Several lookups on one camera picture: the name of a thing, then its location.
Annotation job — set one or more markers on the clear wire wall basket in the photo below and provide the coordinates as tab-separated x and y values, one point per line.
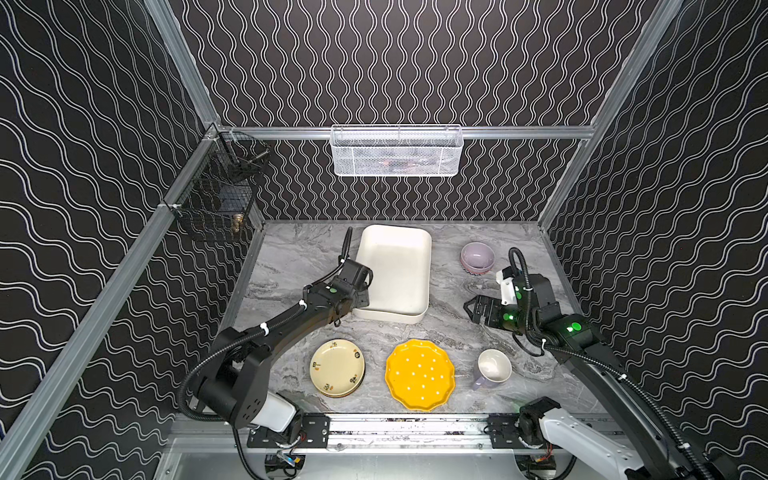
396	150

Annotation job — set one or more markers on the cream plate with characters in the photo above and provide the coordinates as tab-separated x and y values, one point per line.
337	359

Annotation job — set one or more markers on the orange rimmed plate underneath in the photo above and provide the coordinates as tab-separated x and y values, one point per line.
338	389

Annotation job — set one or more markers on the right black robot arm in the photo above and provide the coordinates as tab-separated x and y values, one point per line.
655	446

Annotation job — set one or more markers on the red patterned bowl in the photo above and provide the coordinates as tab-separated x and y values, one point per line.
476	271

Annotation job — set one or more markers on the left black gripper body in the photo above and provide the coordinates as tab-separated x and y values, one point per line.
363	283

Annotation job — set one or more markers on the lavender bowl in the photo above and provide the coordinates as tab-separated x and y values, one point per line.
477	254

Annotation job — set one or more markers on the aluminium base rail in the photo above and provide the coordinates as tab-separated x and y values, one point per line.
380	433

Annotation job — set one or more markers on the white plastic bin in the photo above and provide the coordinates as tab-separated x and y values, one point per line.
400	260

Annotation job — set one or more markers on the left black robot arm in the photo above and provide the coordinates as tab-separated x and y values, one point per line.
231	383

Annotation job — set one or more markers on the yellow dotted scalloped plate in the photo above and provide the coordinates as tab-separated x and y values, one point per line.
420	375

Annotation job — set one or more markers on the lavender mug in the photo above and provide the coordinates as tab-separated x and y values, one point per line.
492	369

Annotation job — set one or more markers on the black wire wall basket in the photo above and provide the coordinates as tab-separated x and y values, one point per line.
217	204

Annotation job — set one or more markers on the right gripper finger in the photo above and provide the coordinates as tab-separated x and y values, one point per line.
479	303
478	314

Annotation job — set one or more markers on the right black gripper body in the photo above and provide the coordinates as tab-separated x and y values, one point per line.
485	310

